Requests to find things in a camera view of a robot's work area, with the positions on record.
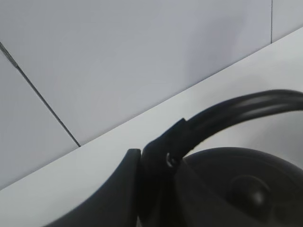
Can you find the black round teapot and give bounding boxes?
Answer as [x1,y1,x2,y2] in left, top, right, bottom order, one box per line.
[138,90,303,227]

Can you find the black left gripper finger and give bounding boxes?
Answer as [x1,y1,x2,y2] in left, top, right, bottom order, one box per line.
[48,149,141,227]

